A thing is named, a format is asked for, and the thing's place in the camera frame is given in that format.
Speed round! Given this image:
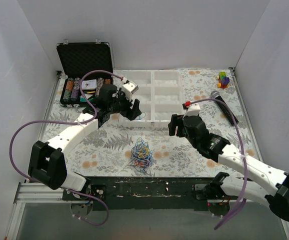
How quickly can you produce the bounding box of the white compartment tray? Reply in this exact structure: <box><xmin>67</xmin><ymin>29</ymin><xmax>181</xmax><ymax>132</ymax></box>
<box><xmin>118</xmin><ymin>70</ymin><xmax>184</xmax><ymax>128</ymax></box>

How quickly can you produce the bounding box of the colourful wire bundle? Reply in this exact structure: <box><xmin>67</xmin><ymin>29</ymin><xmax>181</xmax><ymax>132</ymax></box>
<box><xmin>127</xmin><ymin>136</ymin><xmax>156</xmax><ymax>176</ymax></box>

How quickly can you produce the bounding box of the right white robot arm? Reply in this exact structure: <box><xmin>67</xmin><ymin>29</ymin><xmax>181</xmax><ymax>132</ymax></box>
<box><xmin>168</xmin><ymin>114</ymin><xmax>289</xmax><ymax>222</ymax></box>

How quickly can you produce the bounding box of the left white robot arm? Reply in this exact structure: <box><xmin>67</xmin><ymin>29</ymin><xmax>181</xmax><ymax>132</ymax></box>
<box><xmin>28</xmin><ymin>81</ymin><xmax>142</xmax><ymax>200</ymax></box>

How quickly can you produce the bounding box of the teal card box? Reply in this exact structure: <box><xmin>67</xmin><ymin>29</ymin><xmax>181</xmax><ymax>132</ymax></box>
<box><xmin>79</xmin><ymin>95</ymin><xmax>94</xmax><ymax>103</ymax></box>

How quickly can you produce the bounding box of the white playing card deck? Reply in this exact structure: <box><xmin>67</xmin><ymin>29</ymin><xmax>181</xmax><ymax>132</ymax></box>
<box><xmin>81</xmin><ymin>79</ymin><xmax>97</xmax><ymax>91</ymax></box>

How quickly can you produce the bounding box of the black handheld microphone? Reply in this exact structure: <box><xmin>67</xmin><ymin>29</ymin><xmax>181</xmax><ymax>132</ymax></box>
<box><xmin>210</xmin><ymin>90</ymin><xmax>239</xmax><ymax>126</ymax></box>

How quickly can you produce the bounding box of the purple poker chip stack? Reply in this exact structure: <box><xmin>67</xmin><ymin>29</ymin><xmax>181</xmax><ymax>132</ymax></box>
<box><xmin>70</xmin><ymin>77</ymin><xmax>81</xmax><ymax>102</ymax></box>

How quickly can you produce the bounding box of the orange poker chip stack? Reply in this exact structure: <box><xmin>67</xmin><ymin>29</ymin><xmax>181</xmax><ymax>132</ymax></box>
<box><xmin>64</xmin><ymin>78</ymin><xmax>74</xmax><ymax>98</ymax></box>

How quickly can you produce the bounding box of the colourful toy block stack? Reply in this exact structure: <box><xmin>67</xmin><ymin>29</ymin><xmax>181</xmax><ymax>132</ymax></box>
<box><xmin>216</xmin><ymin>71</ymin><xmax>230</xmax><ymax>89</ymax></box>

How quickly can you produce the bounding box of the black poker chip case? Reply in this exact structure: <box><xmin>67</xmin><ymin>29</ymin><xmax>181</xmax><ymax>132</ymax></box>
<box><xmin>56</xmin><ymin>42</ymin><xmax>113</xmax><ymax>107</ymax></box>

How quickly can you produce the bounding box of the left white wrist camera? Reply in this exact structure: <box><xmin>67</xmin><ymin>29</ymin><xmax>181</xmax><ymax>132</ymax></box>
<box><xmin>121</xmin><ymin>80</ymin><xmax>139</xmax><ymax>101</ymax></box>

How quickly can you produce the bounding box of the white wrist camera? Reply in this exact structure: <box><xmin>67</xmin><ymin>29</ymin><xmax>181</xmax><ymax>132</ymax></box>
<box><xmin>121</xmin><ymin>80</ymin><xmax>139</xmax><ymax>101</ymax></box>
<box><xmin>182</xmin><ymin>101</ymin><xmax>201</xmax><ymax>118</ymax></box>

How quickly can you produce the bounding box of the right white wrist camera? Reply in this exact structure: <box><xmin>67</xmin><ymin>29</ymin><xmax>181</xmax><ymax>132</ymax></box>
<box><xmin>182</xmin><ymin>101</ymin><xmax>201</xmax><ymax>118</ymax></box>

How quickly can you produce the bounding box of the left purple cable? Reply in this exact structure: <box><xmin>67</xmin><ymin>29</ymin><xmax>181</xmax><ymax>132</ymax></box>
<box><xmin>8</xmin><ymin>69</ymin><xmax>130</xmax><ymax>227</ymax></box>

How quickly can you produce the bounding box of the purple cable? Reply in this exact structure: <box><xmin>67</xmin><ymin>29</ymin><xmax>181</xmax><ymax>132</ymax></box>
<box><xmin>189</xmin><ymin>97</ymin><xmax>249</xmax><ymax>231</ymax></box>
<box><xmin>8</xmin><ymin>69</ymin><xmax>130</xmax><ymax>227</ymax></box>

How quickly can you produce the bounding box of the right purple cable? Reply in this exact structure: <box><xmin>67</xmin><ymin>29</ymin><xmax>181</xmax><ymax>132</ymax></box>
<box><xmin>189</xmin><ymin>97</ymin><xmax>249</xmax><ymax>231</ymax></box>

